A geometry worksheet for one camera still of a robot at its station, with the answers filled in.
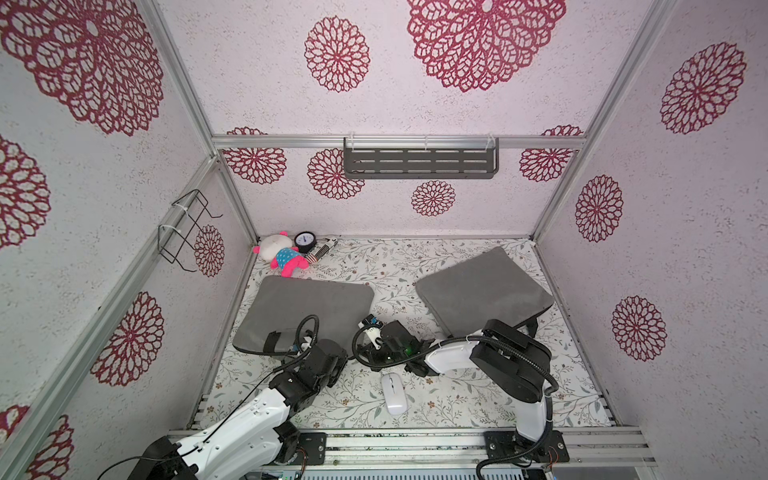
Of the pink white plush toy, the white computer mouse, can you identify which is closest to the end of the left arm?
the white computer mouse

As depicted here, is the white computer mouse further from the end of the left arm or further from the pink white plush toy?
the pink white plush toy

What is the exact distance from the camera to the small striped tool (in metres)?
1.12

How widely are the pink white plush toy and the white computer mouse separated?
20.2 inches

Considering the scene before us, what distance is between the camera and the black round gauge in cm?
116

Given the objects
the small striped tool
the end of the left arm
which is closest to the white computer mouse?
the end of the left arm

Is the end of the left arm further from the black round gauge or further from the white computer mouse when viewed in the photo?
the black round gauge

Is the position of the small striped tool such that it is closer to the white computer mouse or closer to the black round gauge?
the black round gauge

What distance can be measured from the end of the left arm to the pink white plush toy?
19.4 inches

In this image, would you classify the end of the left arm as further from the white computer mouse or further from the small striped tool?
the small striped tool

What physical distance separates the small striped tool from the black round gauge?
2cm

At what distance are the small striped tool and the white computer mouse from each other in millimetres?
Result: 512

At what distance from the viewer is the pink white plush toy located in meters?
1.08

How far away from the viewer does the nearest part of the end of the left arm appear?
1.96ft

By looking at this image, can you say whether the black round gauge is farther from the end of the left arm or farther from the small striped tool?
the end of the left arm
